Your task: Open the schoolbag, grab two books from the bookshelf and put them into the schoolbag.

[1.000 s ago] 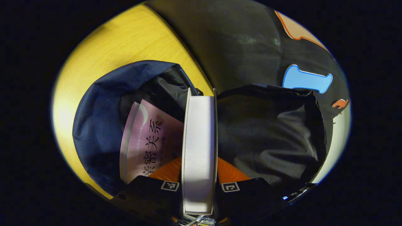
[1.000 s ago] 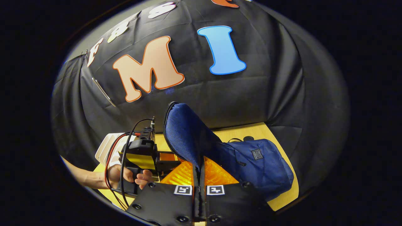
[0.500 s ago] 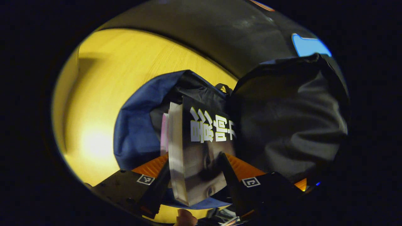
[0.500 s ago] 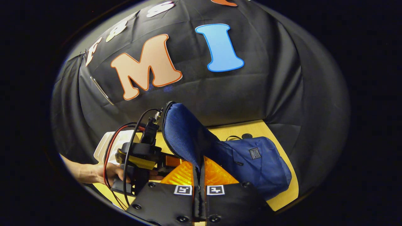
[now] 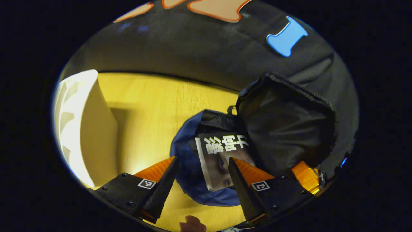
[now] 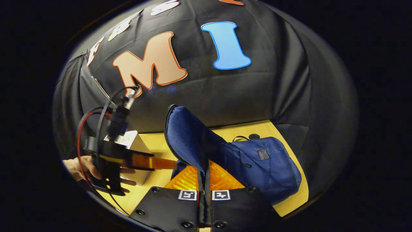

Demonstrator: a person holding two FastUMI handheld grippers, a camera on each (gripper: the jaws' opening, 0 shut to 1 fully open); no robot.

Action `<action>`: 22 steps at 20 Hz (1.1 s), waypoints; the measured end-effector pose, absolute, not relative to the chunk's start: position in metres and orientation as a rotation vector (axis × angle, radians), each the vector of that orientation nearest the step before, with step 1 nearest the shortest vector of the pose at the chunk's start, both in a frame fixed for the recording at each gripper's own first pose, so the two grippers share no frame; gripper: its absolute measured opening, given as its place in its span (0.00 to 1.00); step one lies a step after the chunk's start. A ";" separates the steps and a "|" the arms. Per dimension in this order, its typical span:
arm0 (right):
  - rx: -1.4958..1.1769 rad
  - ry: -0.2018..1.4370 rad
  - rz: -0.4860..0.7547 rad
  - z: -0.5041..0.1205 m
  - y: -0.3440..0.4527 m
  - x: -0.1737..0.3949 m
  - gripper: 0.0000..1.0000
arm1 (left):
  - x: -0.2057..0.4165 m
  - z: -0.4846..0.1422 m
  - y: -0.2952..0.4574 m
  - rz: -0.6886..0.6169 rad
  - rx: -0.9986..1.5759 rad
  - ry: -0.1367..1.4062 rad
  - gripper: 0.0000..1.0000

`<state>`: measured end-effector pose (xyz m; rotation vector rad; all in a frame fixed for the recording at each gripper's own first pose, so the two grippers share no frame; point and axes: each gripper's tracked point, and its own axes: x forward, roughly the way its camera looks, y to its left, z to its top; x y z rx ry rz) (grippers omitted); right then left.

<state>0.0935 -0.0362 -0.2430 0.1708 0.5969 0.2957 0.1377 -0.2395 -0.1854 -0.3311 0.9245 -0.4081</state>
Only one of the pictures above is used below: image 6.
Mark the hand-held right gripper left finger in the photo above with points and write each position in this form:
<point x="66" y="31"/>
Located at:
<point x="200" y="206"/>

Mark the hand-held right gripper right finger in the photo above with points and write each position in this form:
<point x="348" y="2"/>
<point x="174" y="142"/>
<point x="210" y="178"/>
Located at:
<point x="208" y="206"/>

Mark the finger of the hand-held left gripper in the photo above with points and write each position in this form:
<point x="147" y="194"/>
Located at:
<point x="151" y="162"/>

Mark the white bookshelf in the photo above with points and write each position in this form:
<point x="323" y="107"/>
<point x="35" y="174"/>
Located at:
<point x="138" y="144"/>

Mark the blue schoolbag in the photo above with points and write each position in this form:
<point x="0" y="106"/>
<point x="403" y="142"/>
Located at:
<point x="257" y="174"/>

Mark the small black round disc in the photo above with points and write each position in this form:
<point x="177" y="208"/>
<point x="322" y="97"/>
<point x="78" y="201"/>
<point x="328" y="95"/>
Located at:
<point x="254" y="136"/>

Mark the black backdrop cloth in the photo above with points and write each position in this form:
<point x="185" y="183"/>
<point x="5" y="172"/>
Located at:
<point x="257" y="93"/>

